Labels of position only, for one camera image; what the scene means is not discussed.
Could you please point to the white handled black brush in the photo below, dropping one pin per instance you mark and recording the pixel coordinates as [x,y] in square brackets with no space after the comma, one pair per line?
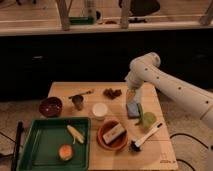
[135,146]

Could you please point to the dark red bowl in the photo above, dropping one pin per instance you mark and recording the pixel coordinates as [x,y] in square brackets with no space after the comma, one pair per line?
[51,107]

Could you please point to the white rectangular block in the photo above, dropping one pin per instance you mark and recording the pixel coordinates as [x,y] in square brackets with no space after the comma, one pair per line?
[113,133]

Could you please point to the green pear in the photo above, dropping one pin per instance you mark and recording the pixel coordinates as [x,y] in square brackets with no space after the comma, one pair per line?
[145,119]

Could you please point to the small metal cup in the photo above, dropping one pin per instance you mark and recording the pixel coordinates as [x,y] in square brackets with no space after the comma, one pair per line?
[77,100]

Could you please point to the white paper cup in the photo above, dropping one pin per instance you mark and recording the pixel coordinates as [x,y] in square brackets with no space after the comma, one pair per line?
[99,110]

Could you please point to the dark spoon with wooden handle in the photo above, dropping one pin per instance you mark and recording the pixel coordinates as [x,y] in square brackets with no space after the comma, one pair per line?
[83,93]

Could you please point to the blue sponge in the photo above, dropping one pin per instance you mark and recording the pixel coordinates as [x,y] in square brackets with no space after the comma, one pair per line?
[132,109]

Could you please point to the orange terracotta bowl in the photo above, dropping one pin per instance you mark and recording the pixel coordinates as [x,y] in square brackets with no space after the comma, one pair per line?
[117,144]

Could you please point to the black bar left of tray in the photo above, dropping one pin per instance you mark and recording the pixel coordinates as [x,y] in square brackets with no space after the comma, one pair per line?
[17,145]

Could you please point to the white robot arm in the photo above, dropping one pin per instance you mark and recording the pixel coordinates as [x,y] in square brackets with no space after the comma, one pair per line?
[194,99]

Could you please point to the orange round fruit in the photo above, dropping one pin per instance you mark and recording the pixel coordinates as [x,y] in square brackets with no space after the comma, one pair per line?
[65,152]

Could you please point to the dark purple grape bunch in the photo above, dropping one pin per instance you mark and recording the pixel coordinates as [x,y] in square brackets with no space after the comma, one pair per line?
[112,94]

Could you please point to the green plastic tray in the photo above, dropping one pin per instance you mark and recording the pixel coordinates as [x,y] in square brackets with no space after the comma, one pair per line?
[40,152]

